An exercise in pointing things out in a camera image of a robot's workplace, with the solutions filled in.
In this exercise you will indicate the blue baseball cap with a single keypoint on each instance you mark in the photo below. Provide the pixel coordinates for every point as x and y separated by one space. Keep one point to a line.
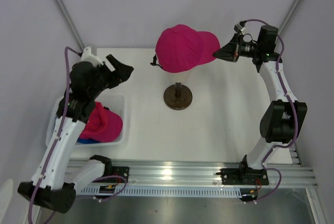
87 141

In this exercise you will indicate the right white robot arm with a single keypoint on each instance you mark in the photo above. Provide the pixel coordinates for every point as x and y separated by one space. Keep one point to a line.
282 121

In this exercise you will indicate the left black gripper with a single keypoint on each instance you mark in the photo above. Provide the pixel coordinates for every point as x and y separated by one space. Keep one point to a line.
122 72

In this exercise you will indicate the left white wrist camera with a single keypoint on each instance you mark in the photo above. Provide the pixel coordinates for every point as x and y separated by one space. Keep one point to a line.
89 54

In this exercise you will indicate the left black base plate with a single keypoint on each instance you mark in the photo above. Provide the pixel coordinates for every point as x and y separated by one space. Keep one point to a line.
118 173

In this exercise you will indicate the aluminium frame post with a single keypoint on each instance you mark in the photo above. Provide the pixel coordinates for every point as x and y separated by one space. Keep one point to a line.
63 11
289 15

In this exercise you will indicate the white plastic basket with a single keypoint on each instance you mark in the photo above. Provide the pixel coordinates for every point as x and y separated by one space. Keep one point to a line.
116 103

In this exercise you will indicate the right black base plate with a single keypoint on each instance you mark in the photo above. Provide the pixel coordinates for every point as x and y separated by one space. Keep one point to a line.
230 176

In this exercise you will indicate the right aluminium frame post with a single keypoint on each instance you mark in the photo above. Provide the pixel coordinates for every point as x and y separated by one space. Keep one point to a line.
289 15

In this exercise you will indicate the magenta baseball cap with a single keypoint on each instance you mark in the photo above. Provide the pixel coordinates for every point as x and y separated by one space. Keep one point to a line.
181 48
103 125

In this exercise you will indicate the dark round mannequin stand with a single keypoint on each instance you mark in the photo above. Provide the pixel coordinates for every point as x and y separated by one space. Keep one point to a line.
178 96

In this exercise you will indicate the left aluminium frame post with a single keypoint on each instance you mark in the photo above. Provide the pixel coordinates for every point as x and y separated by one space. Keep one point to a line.
63 11

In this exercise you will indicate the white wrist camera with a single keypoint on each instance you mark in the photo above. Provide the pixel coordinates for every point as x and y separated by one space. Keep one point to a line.
241 28
89 54

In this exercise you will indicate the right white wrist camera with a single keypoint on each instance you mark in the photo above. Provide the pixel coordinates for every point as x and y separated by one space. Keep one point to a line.
241 28

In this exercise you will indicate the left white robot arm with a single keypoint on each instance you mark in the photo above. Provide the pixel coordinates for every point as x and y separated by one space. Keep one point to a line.
49 187

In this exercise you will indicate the white slotted cable duct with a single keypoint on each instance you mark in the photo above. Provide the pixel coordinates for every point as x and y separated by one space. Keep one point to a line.
162 191

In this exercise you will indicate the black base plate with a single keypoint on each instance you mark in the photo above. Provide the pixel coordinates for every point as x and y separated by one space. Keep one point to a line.
230 176
118 173

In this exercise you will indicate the cream mannequin head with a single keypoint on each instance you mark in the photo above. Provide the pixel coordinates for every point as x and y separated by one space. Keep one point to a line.
180 77

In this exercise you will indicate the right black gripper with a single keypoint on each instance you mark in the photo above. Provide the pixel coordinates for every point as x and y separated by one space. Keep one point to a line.
230 51

